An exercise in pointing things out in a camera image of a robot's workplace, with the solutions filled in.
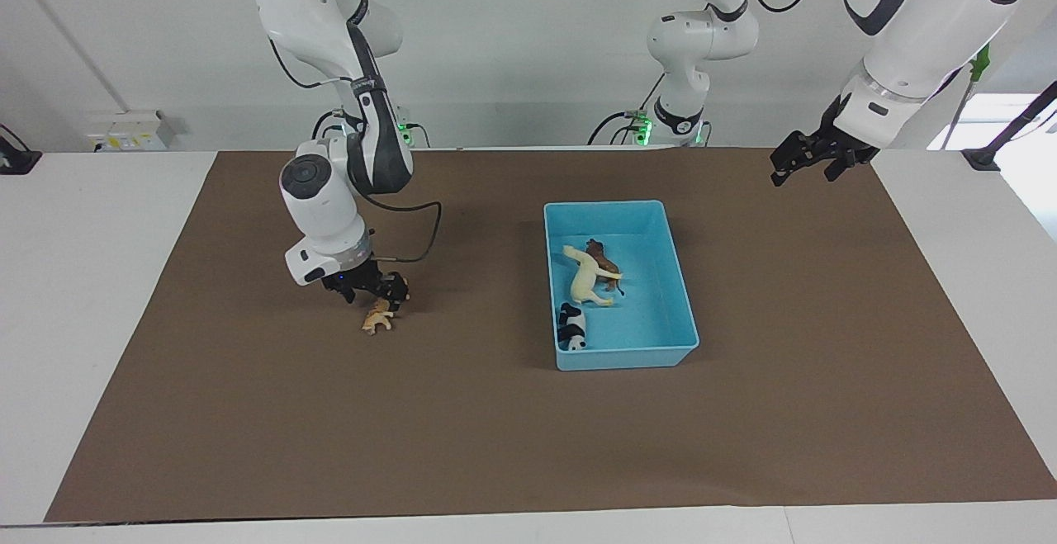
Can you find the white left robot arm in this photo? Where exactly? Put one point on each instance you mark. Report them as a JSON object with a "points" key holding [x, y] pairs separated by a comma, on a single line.
{"points": [[917, 24]]}

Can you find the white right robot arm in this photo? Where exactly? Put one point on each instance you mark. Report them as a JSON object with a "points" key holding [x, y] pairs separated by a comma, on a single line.
{"points": [[322, 189]]}

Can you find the black clamp on table edge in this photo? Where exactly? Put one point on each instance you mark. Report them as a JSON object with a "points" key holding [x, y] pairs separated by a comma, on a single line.
{"points": [[16, 160]]}

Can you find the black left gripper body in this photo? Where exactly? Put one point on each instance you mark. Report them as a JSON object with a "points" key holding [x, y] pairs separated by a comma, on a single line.
{"points": [[838, 135]]}

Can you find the light blue plastic storage box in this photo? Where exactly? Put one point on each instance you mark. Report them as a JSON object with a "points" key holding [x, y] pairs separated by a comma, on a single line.
{"points": [[652, 313]]}

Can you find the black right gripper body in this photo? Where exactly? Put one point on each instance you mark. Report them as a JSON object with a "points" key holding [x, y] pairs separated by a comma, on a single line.
{"points": [[363, 280]]}

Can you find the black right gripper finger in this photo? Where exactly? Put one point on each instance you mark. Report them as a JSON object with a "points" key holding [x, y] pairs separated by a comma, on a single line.
{"points": [[398, 290], [348, 293]]}

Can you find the black stand with slanted rod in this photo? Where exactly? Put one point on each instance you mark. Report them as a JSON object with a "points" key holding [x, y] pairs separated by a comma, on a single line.
{"points": [[1011, 131]]}

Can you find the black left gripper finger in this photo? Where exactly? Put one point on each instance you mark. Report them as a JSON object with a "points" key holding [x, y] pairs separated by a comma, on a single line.
{"points": [[838, 167], [789, 156]]}

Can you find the cream horse toy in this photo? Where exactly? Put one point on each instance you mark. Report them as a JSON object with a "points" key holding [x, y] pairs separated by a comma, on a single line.
{"points": [[583, 280]]}

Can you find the brown lion toy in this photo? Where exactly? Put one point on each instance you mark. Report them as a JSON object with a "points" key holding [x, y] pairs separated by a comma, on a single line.
{"points": [[605, 263]]}

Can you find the brown paper table mat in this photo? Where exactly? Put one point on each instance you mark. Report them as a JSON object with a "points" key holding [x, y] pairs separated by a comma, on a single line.
{"points": [[413, 428]]}

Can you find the orange striped tiger toy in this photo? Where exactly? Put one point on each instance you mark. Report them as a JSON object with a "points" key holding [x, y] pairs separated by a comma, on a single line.
{"points": [[378, 317]]}

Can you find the black and white panda toy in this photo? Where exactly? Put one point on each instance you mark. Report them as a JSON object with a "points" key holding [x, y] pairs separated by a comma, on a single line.
{"points": [[571, 331]]}

